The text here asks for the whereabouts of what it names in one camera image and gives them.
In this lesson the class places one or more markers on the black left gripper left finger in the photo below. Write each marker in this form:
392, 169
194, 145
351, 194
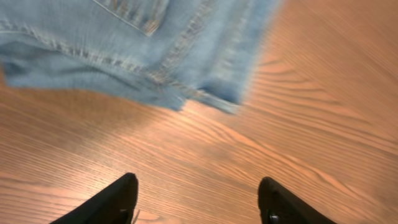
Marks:
113, 205

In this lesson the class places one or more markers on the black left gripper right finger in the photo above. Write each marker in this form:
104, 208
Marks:
278, 205

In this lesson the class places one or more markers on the light blue denim jeans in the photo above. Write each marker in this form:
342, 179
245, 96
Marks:
157, 52

